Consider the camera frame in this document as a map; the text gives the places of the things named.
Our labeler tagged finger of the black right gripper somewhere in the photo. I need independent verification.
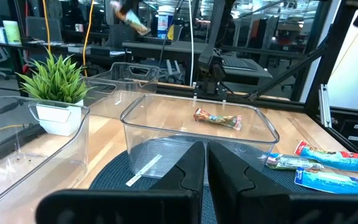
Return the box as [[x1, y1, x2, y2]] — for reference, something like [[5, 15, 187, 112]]
[[118, 0, 140, 19]]

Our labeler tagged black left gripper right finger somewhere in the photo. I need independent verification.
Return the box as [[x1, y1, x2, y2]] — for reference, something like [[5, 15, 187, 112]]
[[207, 139, 358, 224]]

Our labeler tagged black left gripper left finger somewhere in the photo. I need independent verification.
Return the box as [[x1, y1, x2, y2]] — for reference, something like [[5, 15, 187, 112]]
[[35, 140, 206, 224]]

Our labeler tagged large barcode snack bag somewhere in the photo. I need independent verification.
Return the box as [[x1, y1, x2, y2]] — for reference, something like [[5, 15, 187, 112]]
[[265, 152, 324, 171]]

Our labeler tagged blue granola bar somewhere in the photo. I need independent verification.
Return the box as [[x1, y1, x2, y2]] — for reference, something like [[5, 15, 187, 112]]
[[293, 167, 358, 195], [293, 139, 358, 172]]

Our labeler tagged white blue wipes canister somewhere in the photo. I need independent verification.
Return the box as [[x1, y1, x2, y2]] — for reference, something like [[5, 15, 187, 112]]
[[157, 5, 176, 40]]

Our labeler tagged clear plastic bin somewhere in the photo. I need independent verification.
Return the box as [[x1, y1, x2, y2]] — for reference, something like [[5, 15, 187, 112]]
[[119, 92, 280, 180], [0, 95, 90, 215], [84, 61, 160, 119]]

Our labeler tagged round dark blue woven mat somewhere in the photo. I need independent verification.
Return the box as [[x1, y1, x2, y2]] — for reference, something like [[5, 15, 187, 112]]
[[88, 149, 332, 224]]

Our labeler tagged dark office desk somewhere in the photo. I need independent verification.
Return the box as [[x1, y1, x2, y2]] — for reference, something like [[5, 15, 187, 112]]
[[121, 40, 273, 79]]

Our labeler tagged pale green container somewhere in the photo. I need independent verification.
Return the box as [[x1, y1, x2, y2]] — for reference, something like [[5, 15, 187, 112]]
[[2, 20, 22, 45]]

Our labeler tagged spiky green plant white pot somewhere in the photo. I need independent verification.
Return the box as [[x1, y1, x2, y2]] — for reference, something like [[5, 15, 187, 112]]
[[16, 49, 94, 137]]

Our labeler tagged hanging yellow cable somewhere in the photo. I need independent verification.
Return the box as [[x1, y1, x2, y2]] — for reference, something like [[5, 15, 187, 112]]
[[81, 0, 95, 78], [41, 0, 52, 54]]

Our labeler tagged hanging white cable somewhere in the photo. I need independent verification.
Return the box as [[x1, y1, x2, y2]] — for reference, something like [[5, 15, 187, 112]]
[[187, 0, 196, 86]]

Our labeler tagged silver aluminium bracket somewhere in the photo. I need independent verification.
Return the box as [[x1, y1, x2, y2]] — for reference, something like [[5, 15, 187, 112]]
[[318, 83, 333, 129]]

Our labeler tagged yellow floor cable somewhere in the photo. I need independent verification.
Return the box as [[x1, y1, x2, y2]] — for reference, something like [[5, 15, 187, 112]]
[[0, 123, 27, 136]]

